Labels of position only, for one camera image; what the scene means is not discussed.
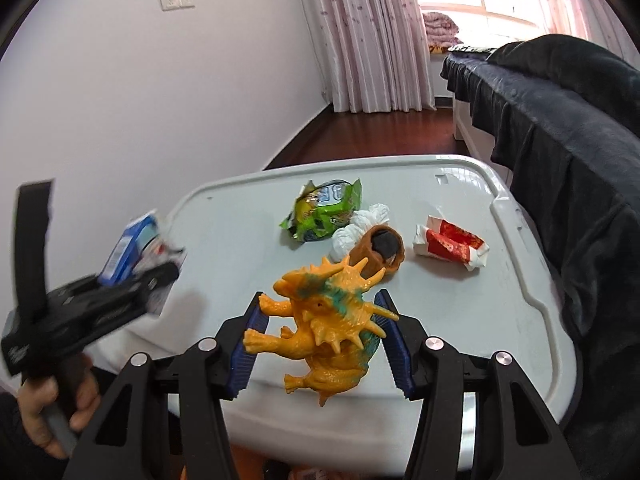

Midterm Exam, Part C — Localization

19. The black and white striped cloth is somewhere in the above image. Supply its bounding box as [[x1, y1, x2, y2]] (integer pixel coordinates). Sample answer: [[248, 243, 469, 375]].
[[447, 43, 498, 56]]

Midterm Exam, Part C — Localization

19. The blue milk carton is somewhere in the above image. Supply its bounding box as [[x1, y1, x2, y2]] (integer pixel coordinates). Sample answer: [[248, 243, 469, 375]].
[[97, 210, 188, 317]]

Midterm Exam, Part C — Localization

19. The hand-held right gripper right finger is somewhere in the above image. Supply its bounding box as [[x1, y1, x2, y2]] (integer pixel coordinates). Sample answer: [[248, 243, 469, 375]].
[[372, 288, 583, 480]]

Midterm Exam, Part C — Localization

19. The white bed frame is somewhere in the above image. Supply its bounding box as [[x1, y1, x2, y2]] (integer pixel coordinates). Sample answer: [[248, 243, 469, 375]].
[[452, 95, 512, 183]]

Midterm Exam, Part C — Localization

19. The yellow dinosaur toy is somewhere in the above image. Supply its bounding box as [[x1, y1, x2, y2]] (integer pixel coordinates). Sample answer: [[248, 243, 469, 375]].
[[243, 256, 401, 408]]

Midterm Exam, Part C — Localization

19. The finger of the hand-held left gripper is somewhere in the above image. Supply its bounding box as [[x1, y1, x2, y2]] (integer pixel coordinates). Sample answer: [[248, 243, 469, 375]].
[[95, 260, 181, 318]]

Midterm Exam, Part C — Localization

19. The pink sheer curtain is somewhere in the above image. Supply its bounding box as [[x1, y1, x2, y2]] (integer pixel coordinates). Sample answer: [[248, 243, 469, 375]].
[[535, 0, 621, 46]]

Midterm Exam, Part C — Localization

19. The green snack wrapper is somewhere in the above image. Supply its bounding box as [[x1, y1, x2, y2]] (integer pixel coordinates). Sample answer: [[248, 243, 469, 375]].
[[279, 177, 363, 245]]

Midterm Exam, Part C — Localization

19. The pink dotted curtain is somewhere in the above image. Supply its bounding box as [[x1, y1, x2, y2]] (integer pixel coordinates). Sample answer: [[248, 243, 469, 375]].
[[287, 0, 436, 113]]

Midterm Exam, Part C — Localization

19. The folded pink quilt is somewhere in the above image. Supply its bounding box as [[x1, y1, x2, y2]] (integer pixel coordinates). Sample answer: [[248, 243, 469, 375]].
[[422, 11, 461, 46]]

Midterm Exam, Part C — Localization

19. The brown crumpled paper cup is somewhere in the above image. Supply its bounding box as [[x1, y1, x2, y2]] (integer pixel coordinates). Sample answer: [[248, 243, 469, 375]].
[[347, 226, 406, 281]]

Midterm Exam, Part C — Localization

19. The red and white wrapper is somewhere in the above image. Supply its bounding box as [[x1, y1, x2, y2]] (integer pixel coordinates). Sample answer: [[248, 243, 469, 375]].
[[412, 214, 491, 273]]

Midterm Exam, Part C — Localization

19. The person's left hand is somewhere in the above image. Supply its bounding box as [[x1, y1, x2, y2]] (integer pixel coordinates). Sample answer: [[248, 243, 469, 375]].
[[17, 352, 103, 461]]

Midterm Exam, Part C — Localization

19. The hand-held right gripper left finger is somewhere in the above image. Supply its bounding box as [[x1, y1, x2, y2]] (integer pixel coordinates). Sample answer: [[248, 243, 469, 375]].
[[62, 291, 266, 480]]

